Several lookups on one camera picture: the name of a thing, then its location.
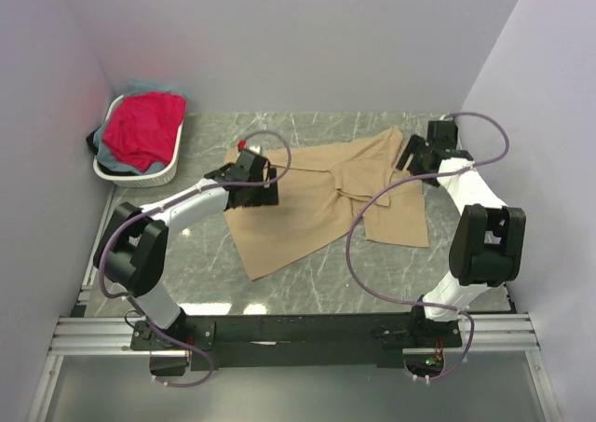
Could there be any beige t shirt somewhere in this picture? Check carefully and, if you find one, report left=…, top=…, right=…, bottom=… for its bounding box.
left=224, top=127, right=429, bottom=279

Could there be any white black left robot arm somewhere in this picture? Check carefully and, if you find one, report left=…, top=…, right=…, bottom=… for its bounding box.
left=93, top=149, right=279, bottom=349

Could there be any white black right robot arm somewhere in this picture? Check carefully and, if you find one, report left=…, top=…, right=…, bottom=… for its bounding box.
left=397, top=115, right=526, bottom=347

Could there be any white perforated laundry basket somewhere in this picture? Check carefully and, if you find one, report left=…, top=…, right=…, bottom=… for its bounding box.
left=92, top=121, right=184, bottom=188

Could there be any red t shirt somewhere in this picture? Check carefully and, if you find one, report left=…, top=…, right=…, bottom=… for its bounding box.
left=101, top=91, right=186, bottom=172

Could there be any grey blue t shirt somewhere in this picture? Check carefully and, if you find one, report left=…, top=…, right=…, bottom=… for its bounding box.
left=87, top=80, right=187, bottom=176

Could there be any black garment in basket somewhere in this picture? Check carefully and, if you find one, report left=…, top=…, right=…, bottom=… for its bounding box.
left=86, top=126, right=136, bottom=177

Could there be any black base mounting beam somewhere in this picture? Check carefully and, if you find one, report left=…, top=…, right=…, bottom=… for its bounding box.
left=129, top=311, right=467, bottom=376

